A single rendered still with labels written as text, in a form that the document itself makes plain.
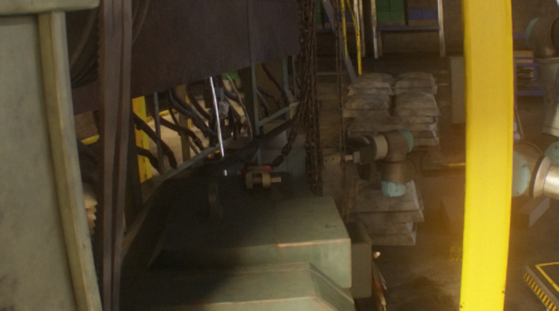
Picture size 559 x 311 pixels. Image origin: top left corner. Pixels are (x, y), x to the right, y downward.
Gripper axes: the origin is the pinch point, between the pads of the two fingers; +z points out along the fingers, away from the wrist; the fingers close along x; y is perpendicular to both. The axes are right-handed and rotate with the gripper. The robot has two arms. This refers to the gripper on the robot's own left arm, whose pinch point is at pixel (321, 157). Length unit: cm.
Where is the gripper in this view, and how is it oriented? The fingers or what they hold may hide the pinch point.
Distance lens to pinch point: 165.0
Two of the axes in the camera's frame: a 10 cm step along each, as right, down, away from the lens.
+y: -0.6, -9.8, -1.8
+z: -8.6, 1.4, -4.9
